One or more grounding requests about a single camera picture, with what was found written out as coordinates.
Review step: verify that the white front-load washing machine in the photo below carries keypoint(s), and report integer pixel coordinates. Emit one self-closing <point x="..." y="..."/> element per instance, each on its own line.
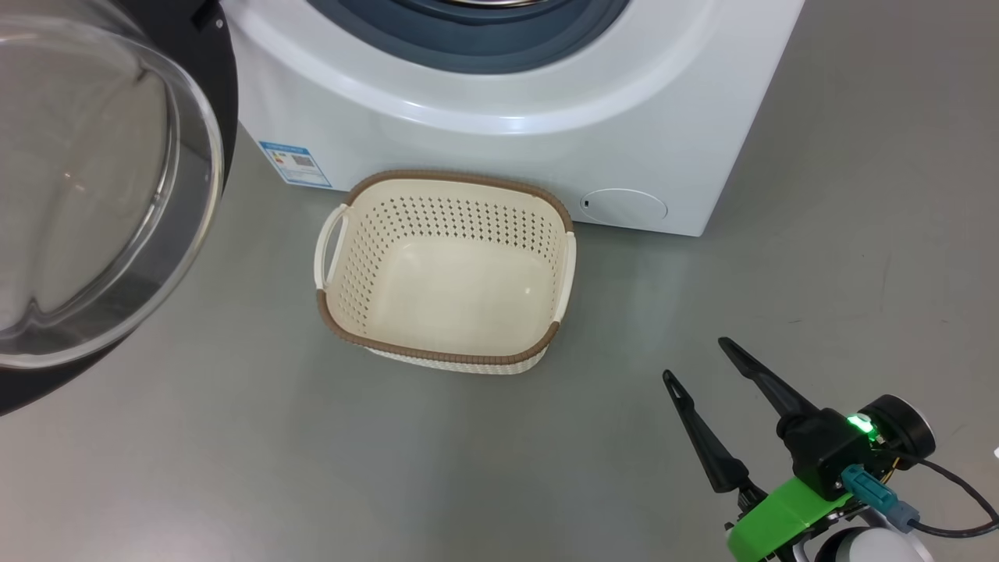
<point x="468" y="148"/>

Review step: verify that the blue energy label sticker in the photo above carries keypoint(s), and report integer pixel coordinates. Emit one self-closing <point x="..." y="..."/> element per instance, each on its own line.
<point x="295" y="164"/>

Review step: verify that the cream perforated laundry basket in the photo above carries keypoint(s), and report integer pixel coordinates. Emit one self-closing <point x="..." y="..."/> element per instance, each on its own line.
<point x="460" y="297"/>

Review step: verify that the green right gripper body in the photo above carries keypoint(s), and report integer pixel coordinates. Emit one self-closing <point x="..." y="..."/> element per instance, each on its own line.
<point x="780" y="515"/>

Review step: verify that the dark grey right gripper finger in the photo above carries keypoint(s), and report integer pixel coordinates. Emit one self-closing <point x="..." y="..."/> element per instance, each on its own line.
<point x="706" y="437"/>
<point x="769" y="382"/>

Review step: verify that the black round glass washer door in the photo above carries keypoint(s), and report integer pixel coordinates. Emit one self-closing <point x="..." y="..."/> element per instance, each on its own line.
<point x="94" y="195"/>

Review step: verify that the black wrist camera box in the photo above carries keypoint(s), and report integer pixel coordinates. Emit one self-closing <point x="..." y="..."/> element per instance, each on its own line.
<point x="827" y="453"/>

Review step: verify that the grey rubber door gasket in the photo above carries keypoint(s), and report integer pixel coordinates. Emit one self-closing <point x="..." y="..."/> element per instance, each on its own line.
<point x="468" y="39"/>

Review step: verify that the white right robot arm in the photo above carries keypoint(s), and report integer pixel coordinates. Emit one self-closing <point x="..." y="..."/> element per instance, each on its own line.
<point x="858" y="546"/>

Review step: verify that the round drain filter cover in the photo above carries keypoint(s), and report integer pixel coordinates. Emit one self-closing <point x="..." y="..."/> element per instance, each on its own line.
<point x="624" y="208"/>

